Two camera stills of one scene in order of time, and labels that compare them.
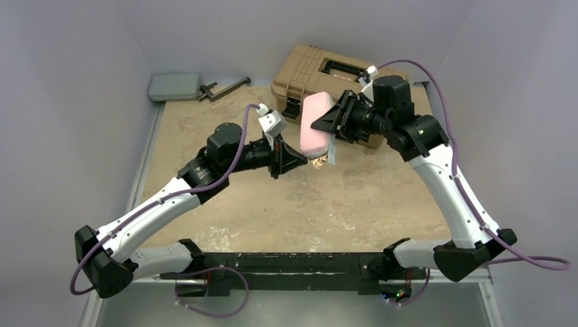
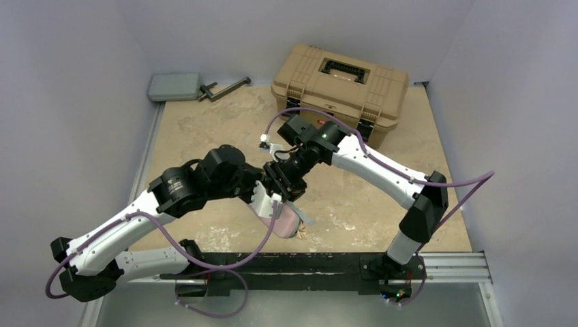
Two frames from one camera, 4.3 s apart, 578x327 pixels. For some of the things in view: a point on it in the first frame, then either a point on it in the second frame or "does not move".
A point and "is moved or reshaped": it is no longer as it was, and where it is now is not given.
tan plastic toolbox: (307, 69) does not move
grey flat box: (173, 86) does not move
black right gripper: (351, 118) to (280, 179)
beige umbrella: (317, 162) is moved or reshaped
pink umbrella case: (315, 142) is moved or reshaped
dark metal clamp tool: (222, 92) does not move
